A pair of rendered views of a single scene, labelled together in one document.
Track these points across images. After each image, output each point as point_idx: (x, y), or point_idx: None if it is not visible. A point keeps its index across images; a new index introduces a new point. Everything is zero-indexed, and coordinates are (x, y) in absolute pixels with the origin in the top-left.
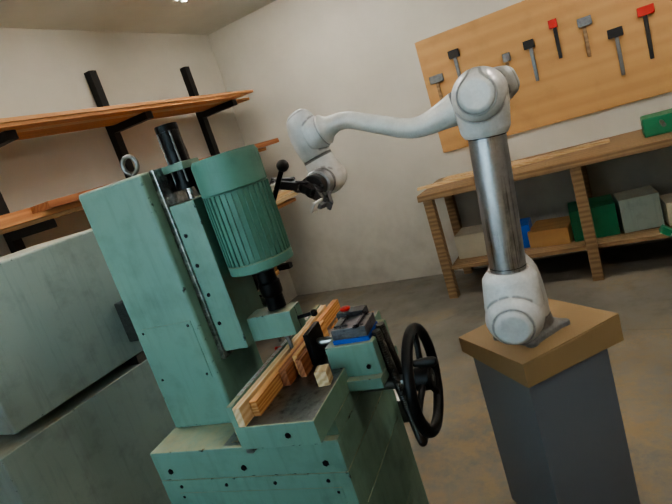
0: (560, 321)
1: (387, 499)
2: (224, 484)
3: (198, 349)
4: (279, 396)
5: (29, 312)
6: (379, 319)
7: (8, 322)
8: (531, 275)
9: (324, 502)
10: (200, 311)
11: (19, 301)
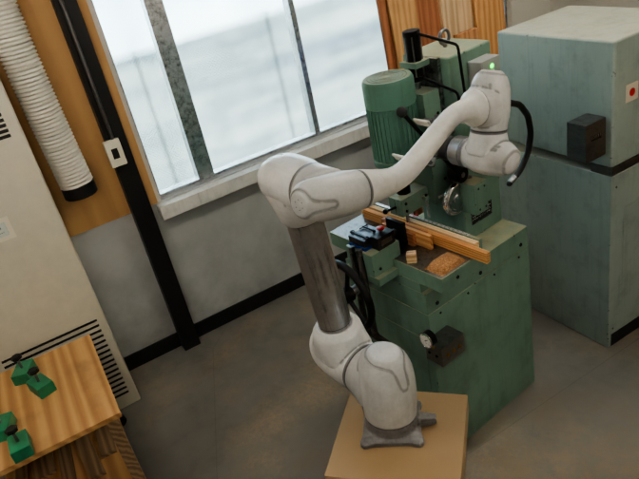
0: (364, 435)
1: (379, 331)
2: None
3: None
4: (376, 224)
5: (532, 78)
6: (436, 283)
7: (519, 76)
8: (313, 332)
9: None
10: None
11: (530, 67)
